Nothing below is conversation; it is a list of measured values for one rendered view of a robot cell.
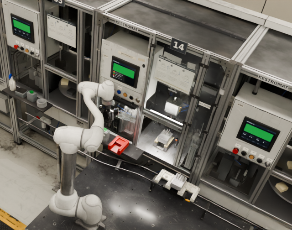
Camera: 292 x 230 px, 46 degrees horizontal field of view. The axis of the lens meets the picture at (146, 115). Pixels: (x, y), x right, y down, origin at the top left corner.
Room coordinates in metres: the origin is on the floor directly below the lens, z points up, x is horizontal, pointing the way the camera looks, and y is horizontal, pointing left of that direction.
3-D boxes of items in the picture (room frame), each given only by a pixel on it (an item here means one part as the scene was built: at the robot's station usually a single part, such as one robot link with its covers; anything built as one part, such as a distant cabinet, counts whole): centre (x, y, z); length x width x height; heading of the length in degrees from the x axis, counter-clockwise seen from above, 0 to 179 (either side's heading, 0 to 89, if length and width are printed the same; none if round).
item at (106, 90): (2.23, 0.35, 1.47); 0.13 x 0.11 x 0.16; 92
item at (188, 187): (1.90, -0.37, 0.84); 0.36 x 0.14 x 0.10; 67
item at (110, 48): (2.41, 0.20, 1.60); 0.42 x 0.29 x 0.46; 67
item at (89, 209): (1.54, 0.29, 0.85); 0.18 x 0.16 x 0.22; 92
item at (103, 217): (1.54, 0.26, 0.71); 0.22 x 0.18 x 0.06; 67
